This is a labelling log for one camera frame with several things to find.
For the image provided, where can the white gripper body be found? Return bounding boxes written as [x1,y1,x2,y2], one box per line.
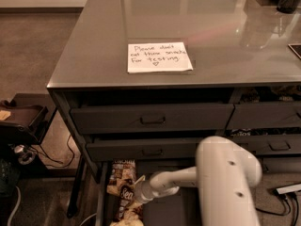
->
[135,181,154,204]

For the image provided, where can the brown sea salt chip bag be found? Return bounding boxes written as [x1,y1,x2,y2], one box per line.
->
[106,169,144,226]

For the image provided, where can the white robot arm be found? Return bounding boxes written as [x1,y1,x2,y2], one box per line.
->
[135,136,262,226]

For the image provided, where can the middle left grey drawer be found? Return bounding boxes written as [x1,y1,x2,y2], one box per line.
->
[87,137,202,162]

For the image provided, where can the grey drawer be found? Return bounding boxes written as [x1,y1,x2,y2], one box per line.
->
[232,135,301,156]
[71,104,234,135]
[261,157,301,173]
[227,102,301,130]
[87,137,202,162]

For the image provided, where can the bottom left open drawer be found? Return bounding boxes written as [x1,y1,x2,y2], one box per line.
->
[95,159,202,226]

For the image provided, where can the top left grey drawer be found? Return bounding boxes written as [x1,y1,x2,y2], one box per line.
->
[71,104,234,135]

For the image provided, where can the grey drawer cabinet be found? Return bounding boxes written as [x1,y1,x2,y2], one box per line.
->
[46,0,301,226]

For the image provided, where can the snack bags in middle right drawer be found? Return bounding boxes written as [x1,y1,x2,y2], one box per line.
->
[227,127,301,137]

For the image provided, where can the middle right grey drawer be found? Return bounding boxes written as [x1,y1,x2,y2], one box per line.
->
[232,135,301,156]

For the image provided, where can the bottom right grey drawer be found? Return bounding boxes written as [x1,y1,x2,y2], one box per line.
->
[261,157,301,173]

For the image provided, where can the top right grey drawer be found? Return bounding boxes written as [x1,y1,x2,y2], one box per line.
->
[227,102,301,130]

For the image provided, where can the silver round object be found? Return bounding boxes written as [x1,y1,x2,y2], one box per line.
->
[14,145,36,165]

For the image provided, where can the white handwritten paper note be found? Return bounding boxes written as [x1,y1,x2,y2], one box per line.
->
[127,42,193,73]

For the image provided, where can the white power strip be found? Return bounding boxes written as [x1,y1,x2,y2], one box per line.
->
[276,184,301,194]

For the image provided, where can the black thin cable left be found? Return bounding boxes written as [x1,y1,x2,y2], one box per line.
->
[29,134,76,170]

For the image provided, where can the white cable on floor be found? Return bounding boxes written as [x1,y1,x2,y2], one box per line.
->
[7,186,23,226]

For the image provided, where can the black power cable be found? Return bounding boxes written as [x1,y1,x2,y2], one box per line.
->
[255,190,300,226]

